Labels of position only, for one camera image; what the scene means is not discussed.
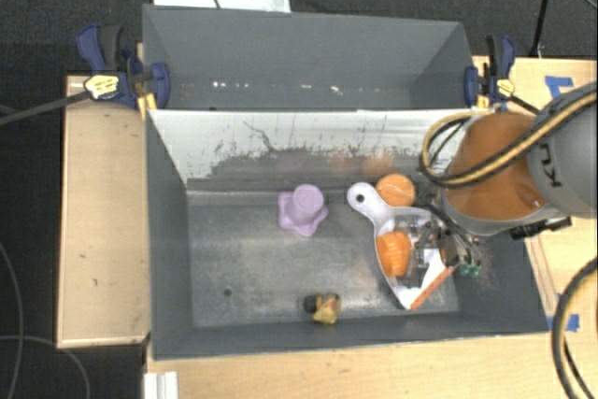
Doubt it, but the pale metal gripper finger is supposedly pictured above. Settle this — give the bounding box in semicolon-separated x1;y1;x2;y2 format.
405;221;444;249
405;247;435;291

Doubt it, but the orange ball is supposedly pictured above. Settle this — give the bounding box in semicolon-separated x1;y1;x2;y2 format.
375;173;418;208

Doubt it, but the white dustpan with orange edge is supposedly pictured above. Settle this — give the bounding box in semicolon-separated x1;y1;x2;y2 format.
346;180;457;312

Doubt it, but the yellow toy duck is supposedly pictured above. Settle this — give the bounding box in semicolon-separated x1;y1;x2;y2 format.
302;292;343;325

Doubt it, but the purple plastic cup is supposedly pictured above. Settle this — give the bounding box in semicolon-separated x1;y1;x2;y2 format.
278;183;330;238

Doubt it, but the grey metal bin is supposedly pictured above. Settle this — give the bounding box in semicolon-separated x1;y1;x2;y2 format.
141;3;550;361

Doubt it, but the pale wood board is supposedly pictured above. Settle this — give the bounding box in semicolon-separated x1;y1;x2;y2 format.
55;74;153;349

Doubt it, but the black cylinder on white bracket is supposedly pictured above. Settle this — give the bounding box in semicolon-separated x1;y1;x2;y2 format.
508;216;574;242

